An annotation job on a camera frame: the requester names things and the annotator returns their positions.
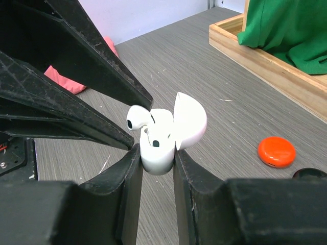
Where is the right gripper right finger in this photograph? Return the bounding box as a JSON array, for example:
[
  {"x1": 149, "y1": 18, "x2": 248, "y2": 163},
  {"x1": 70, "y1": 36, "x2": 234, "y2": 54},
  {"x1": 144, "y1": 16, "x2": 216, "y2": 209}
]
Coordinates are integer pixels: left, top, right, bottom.
[{"x1": 173, "y1": 151, "x2": 326, "y2": 244}]

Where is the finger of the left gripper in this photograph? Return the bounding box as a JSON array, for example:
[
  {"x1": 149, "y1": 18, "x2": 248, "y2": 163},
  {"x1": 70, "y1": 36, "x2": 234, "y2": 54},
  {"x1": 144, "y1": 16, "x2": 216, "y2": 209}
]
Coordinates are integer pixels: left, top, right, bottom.
[
  {"x1": 1, "y1": 53, "x2": 134, "y2": 150},
  {"x1": 1, "y1": 1, "x2": 153, "y2": 109}
]

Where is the green t-shirt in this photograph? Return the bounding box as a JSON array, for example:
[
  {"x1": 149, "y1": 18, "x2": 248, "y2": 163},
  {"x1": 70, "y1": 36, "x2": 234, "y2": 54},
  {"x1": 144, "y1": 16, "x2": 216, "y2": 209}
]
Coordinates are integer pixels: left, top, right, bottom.
[{"x1": 238, "y1": 1, "x2": 326, "y2": 75}]

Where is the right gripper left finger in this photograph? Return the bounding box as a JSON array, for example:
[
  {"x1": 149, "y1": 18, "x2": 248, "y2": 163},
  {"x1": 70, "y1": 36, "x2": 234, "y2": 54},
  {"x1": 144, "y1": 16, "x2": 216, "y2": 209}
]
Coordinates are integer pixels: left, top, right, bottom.
[{"x1": 1, "y1": 144, "x2": 143, "y2": 244}]

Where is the orange earbud case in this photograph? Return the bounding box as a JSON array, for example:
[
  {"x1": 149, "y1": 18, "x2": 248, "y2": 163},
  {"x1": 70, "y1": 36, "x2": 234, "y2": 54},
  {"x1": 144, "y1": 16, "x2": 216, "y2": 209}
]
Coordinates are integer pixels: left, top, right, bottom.
[{"x1": 258, "y1": 136, "x2": 296, "y2": 168}]

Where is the wooden clothes rack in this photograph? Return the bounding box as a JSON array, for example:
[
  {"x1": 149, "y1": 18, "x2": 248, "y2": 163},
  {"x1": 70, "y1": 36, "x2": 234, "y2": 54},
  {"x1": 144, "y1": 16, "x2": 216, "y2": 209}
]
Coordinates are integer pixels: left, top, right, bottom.
[{"x1": 209, "y1": 1, "x2": 326, "y2": 120}]

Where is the red folded cloth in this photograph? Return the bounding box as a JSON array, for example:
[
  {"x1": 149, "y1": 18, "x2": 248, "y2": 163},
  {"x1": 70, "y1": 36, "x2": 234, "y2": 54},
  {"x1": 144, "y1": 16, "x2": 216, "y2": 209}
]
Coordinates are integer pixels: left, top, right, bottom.
[{"x1": 43, "y1": 35, "x2": 120, "y2": 95}]

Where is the white earbud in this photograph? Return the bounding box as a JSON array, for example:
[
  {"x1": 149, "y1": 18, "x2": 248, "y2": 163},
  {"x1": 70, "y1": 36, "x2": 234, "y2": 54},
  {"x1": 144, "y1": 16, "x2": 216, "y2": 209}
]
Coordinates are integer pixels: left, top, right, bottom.
[
  {"x1": 147, "y1": 124, "x2": 171, "y2": 148},
  {"x1": 126, "y1": 105, "x2": 153, "y2": 130}
]

